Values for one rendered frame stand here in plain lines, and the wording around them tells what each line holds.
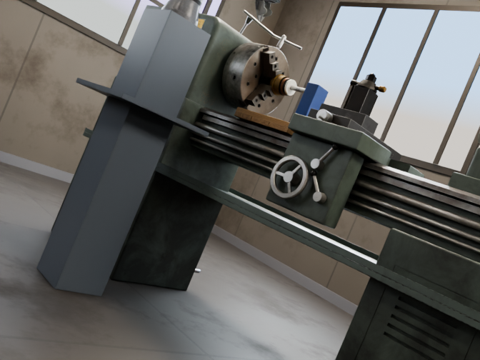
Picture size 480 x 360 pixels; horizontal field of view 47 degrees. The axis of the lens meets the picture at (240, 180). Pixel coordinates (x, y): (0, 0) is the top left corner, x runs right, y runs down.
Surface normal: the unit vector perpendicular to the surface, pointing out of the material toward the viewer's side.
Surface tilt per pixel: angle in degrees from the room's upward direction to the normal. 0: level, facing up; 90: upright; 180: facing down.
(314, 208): 90
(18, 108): 90
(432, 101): 90
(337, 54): 90
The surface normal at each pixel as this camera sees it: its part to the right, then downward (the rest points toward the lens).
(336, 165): -0.62, -0.25
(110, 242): 0.61, 0.27
